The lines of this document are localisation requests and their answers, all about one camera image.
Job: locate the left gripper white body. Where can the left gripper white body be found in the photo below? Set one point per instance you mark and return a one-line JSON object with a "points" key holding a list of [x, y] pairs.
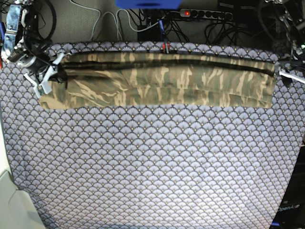
{"points": [[288, 77]]}

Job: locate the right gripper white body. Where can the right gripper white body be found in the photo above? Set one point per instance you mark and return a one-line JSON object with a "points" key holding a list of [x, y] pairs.
{"points": [[40, 73]]}

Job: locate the camouflage T-shirt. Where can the camouflage T-shirt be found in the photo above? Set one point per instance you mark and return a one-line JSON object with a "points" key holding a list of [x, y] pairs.
{"points": [[105, 79]]}

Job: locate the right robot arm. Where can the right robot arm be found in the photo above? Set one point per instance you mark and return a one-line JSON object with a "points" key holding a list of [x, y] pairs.
{"points": [[23, 45]]}

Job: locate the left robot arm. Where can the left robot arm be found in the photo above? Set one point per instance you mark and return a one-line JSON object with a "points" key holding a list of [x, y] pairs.
{"points": [[289, 13]]}

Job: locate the red table clamp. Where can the red table clamp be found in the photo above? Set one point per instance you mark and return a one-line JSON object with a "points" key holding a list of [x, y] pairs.
{"points": [[166, 48]]}

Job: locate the purple fan-pattern tablecloth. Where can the purple fan-pattern tablecloth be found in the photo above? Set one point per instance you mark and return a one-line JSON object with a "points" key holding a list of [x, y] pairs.
{"points": [[168, 166]]}

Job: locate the black OpenArm box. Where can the black OpenArm box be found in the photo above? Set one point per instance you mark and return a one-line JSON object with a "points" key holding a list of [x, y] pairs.
{"points": [[291, 213]]}

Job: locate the white power strip red switch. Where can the white power strip red switch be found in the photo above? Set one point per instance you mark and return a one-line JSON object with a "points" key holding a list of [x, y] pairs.
{"points": [[206, 14]]}

